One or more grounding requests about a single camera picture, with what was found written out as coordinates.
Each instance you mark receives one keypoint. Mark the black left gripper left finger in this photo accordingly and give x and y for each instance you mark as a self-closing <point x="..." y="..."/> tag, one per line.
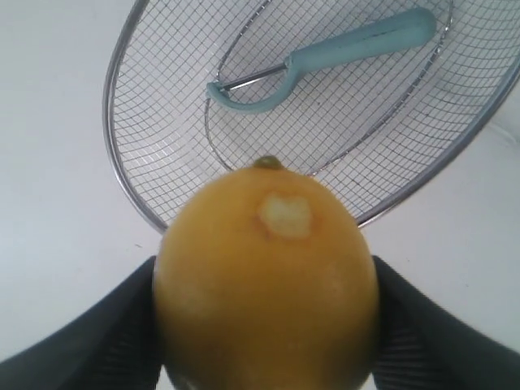
<point x="113" y="345"/>

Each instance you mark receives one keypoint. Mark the yellow lemon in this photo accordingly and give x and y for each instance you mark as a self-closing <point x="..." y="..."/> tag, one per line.
<point x="264" y="281"/>

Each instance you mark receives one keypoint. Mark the oval steel mesh basket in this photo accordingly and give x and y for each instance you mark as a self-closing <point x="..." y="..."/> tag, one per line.
<point x="374" y="131"/>

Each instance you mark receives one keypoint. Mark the teal handled peeler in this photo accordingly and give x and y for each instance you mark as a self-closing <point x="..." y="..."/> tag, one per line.
<point x="403" y="31"/>

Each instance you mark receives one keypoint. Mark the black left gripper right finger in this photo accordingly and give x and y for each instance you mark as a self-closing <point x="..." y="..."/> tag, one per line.
<point x="423" y="346"/>

